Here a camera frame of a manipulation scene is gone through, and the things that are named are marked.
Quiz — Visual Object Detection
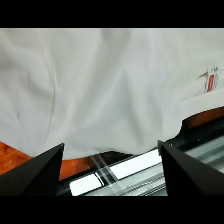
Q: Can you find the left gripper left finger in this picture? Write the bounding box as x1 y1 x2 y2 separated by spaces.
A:
0 143 65 196

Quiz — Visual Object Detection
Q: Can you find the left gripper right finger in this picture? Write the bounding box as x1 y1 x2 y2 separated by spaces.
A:
157 140 224 196

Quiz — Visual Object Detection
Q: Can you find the white shirt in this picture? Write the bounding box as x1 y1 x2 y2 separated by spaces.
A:
0 28 224 161

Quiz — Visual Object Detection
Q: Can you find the silver frame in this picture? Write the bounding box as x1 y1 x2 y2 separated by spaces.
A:
56 116 224 196

